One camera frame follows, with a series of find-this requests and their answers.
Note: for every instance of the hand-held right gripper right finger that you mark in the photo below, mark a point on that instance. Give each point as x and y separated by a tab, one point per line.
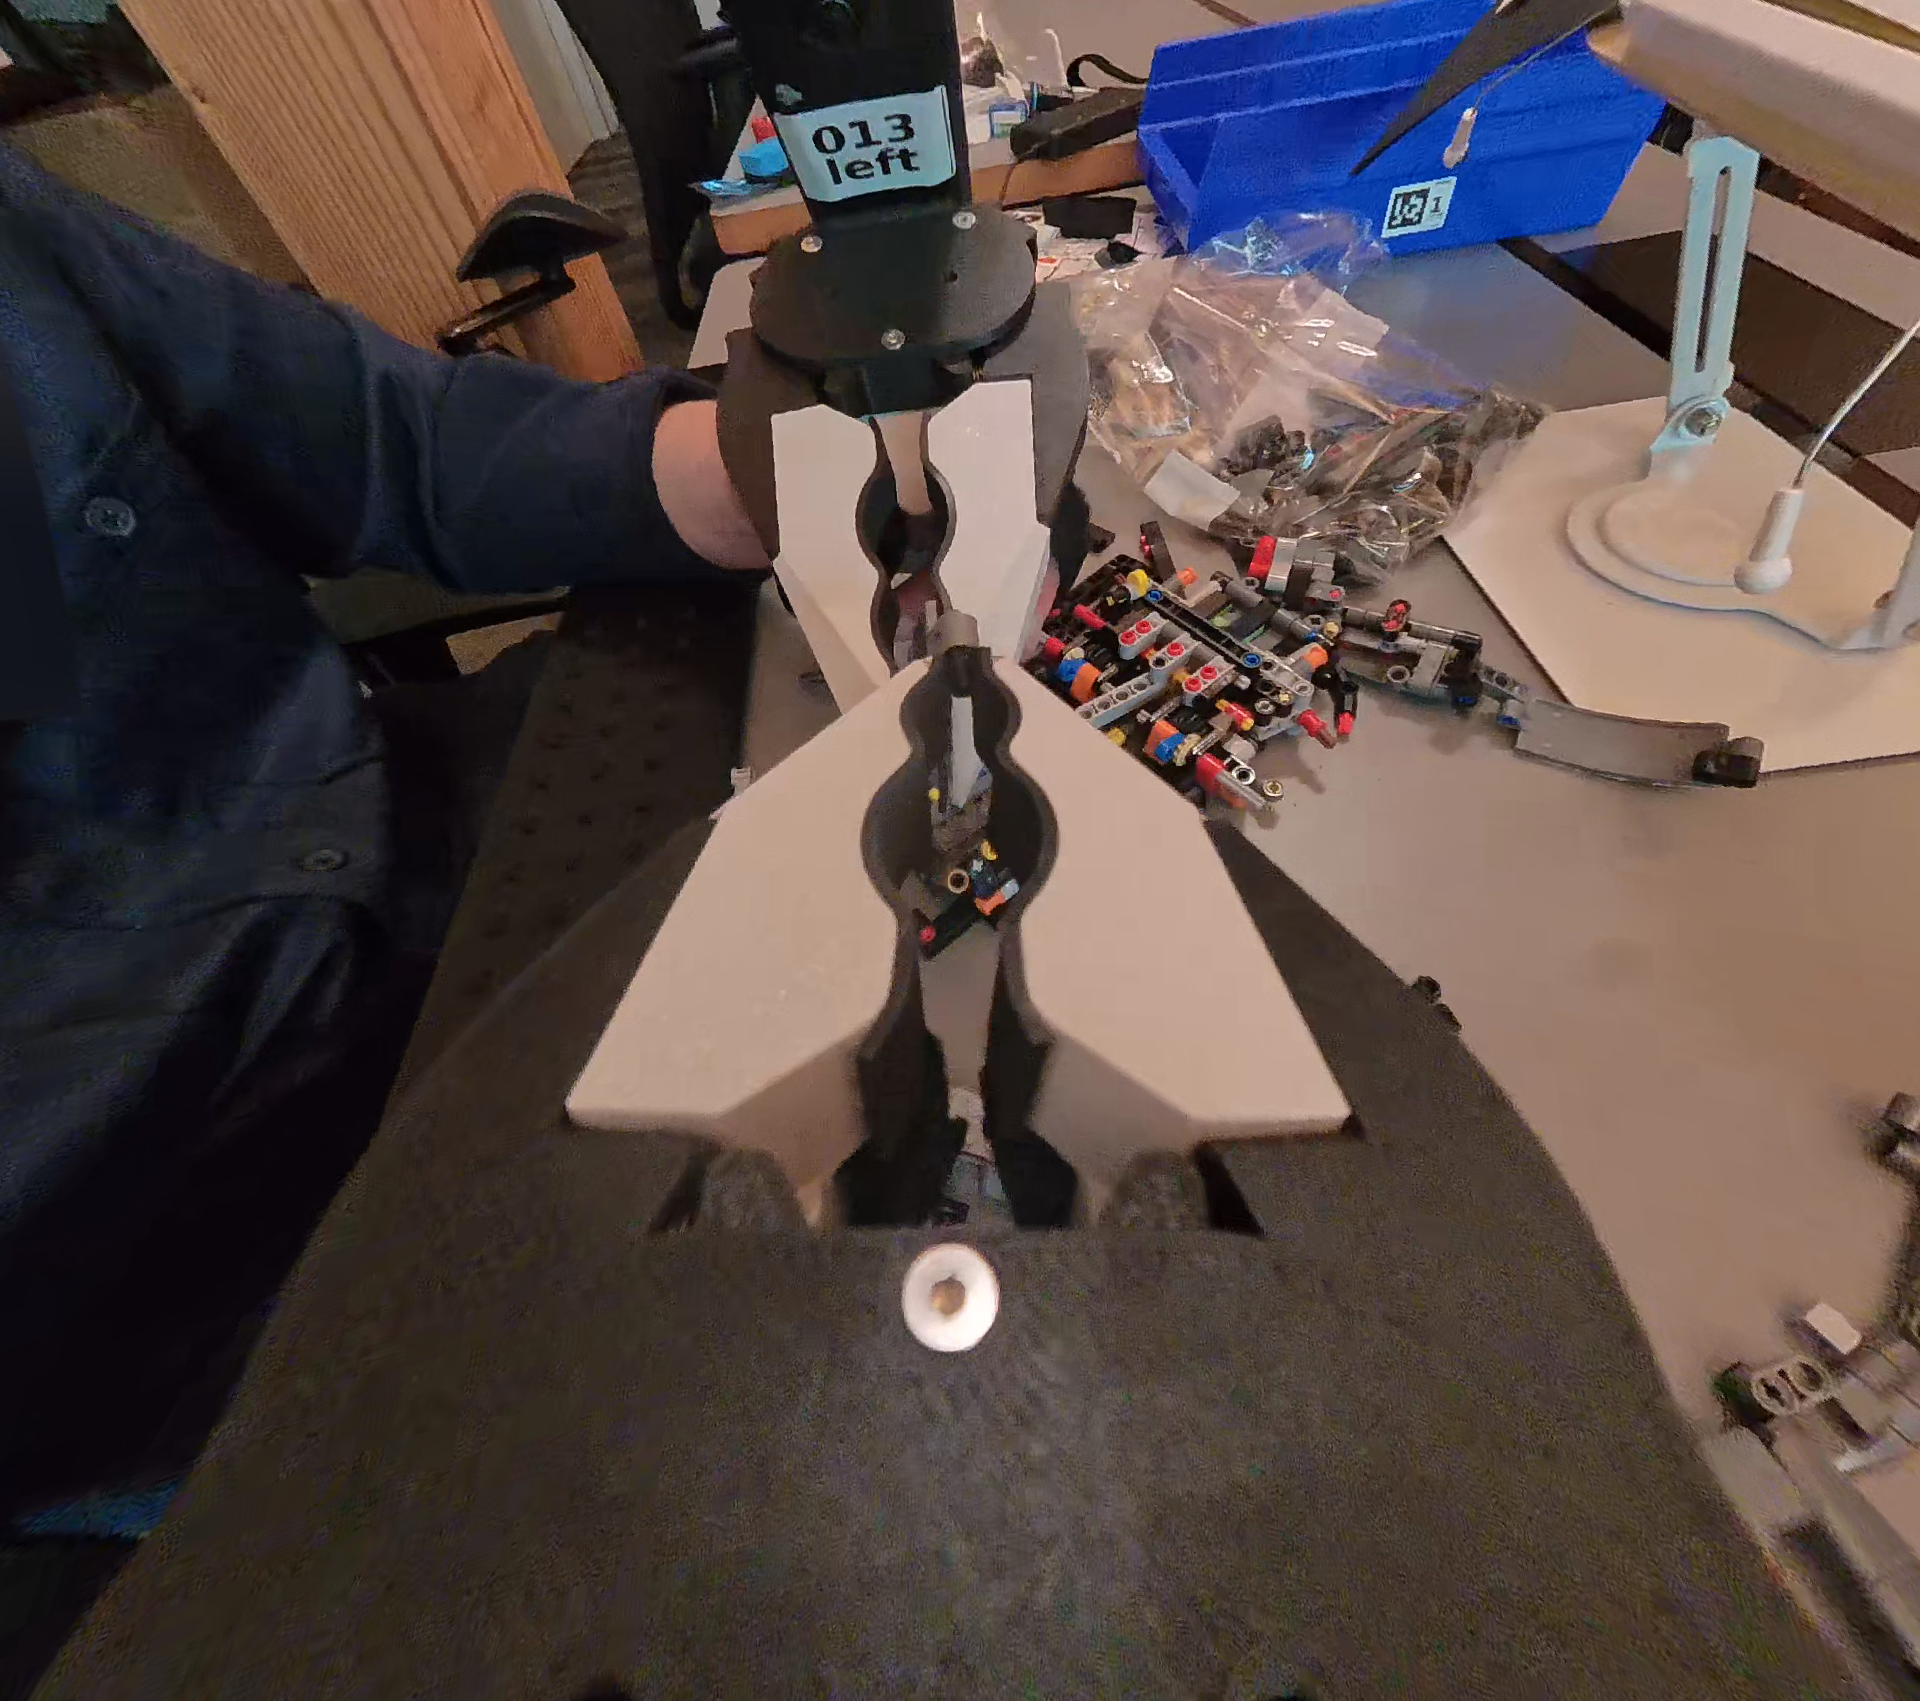
1171	981

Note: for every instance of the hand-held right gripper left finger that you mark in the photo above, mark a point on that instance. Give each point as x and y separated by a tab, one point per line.
735	981

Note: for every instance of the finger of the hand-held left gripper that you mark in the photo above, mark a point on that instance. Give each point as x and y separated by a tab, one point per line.
818	501
999	501

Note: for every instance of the lego car chassis assembly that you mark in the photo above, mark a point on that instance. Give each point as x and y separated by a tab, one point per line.
1185	668

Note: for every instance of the lego subassembly with curved panel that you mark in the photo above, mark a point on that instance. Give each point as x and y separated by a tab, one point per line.
1621	741

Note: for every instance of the person's left forearm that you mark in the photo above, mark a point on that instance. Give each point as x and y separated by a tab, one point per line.
495	458

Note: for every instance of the clear bag of lego pieces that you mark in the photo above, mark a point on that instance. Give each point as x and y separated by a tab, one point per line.
1321	412

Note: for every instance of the person's left hand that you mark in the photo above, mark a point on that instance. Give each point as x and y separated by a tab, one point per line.
705	487

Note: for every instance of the printed paper leaflets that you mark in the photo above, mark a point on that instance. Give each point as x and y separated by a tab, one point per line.
1081	259

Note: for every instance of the small black box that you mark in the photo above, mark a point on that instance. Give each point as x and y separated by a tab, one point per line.
1088	217

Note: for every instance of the black perforated mat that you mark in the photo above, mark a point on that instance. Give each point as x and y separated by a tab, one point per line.
600	801

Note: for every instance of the black power adapter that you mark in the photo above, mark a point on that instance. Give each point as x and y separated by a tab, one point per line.
1081	123

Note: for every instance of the plain blue plastic bin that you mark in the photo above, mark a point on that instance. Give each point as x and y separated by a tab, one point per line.
1171	157

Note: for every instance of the black chair armrest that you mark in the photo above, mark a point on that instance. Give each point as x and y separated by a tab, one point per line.
524	231

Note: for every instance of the black office chair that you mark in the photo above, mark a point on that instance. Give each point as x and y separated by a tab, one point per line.
600	7

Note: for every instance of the person's torso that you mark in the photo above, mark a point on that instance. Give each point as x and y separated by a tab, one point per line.
180	832

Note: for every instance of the white book stand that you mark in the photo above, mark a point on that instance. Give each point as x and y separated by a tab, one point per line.
1650	621

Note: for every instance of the blue bin with tag label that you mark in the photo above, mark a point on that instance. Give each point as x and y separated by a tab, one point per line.
1560	141

